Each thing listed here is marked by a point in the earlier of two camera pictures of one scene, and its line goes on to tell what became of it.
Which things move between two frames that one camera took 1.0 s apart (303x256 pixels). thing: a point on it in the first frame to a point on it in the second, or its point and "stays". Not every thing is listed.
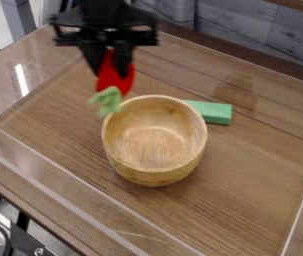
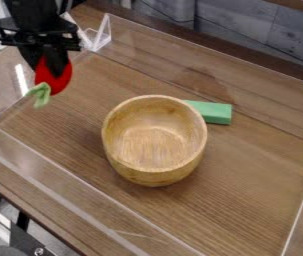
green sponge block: [216, 113] stays
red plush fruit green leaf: [111, 85] to [47, 85]
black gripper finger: [94, 53] to [33, 54]
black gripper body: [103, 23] to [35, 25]
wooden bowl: [154, 140] stays
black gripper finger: [123, 51] to [57, 57]
